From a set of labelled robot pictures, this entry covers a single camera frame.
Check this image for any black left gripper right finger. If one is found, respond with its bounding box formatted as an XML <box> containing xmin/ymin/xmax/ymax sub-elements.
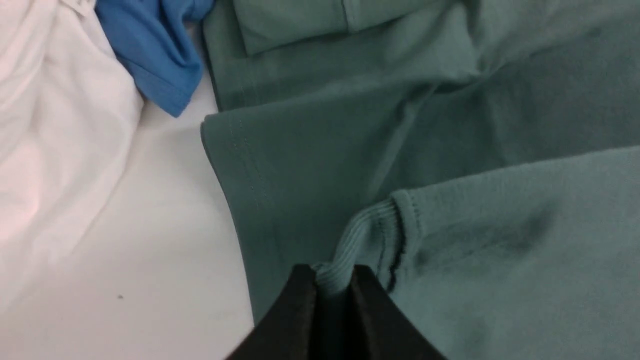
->
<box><xmin>350</xmin><ymin>265</ymin><xmax>445</xmax><ymax>360</ymax></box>

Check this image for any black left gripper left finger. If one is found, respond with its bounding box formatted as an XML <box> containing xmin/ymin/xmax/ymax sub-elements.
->
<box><xmin>227</xmin><ymin>264</ymin><xmax>317</xmax><ymax>360</ymax></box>

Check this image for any green long-sleeve top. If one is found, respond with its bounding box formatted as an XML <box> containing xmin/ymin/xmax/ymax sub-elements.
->
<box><xmin>201</xmin><ymin>0</ymin><xmax>639</xmax><ymax>360</ymax></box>

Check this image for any white shirt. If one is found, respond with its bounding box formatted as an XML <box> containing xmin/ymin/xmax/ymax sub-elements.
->
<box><xmin>0</xmin><ymin>0</ymin><xmax>143</xmax><ymax>312</ymax></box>

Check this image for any blue shirt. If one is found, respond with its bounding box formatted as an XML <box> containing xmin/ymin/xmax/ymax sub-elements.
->
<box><xmin>94</xmin><ymin>0</ymin><xmax>215</xmax><ymax>117</ymax></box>

